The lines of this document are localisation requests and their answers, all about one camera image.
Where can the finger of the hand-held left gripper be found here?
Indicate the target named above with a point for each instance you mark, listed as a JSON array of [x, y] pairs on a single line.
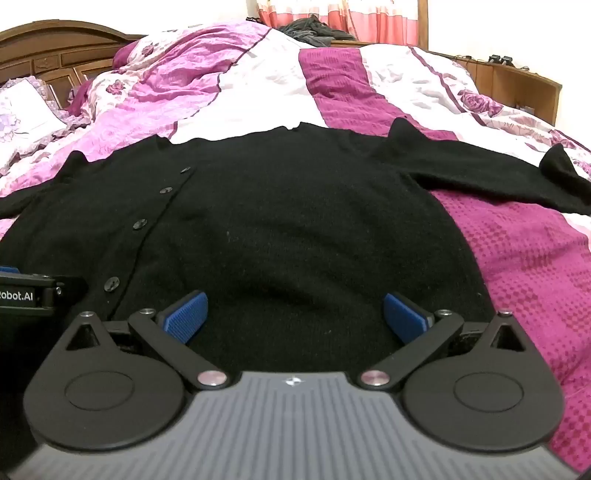
[[8, 270]]

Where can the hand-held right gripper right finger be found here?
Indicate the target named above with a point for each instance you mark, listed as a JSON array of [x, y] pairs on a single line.
[[406, 316]]

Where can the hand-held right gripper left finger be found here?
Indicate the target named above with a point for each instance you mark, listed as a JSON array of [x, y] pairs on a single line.
[[184, 318]]

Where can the black knit cardigan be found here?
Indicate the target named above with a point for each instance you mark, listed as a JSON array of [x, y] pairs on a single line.
[[277, 221]]

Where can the pile of dark clothes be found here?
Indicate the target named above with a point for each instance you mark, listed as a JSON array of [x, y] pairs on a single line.
[[318, 30]]

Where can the floral lilac pillow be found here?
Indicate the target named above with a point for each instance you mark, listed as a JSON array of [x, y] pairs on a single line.
[[25, 110]]

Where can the brown wooden headboard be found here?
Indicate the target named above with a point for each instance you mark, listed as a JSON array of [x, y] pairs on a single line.
[[60, 55]]

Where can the pink and white floral quilt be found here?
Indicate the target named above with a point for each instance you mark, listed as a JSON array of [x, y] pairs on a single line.
[[258, 87]]

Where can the wooden bedside cabinet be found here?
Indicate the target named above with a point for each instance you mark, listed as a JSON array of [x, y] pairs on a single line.
[[521, 87]]

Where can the pink patterned curtain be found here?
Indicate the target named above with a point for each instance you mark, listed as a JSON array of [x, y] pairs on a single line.
[[369, 18]]

